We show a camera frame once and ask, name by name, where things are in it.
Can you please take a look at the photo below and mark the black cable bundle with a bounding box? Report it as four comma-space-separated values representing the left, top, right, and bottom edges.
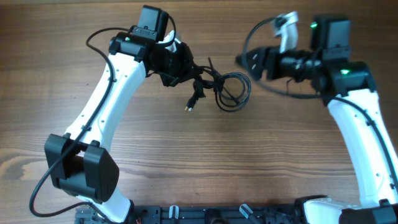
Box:
183, 56, 252, 113

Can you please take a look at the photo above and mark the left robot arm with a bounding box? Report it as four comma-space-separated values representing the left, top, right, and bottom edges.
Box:
44, 6, 198, 223

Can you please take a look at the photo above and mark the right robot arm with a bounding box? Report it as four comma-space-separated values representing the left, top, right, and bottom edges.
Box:
236, 12, 397, 223

